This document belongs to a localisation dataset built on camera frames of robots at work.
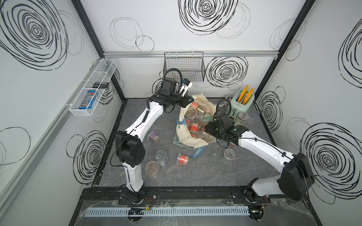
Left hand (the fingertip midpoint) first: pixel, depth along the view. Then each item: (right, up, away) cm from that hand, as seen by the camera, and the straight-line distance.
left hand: (192, 99), depth 81 cm
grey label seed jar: (-18, -34, 0) cm, 39 cm away
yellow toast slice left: (+38, +8, +15) cm, 42 cm away
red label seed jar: (-6, -35, +1) cm, 36 cm away
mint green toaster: (+35, -1, +16) cm, 39 cm away
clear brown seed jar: (-23, -39, -2) cm, 45 cm away
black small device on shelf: (-51, +8, -2) cm, 51 cm away
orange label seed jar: (+2, -19, +4) cm, 19 cm away
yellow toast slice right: (+39, +3, +13) cm, 41 cm away
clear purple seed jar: (-25, -24, +11) cm, 36 cm away
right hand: (+9, -17, +3) cm, 20 cm away
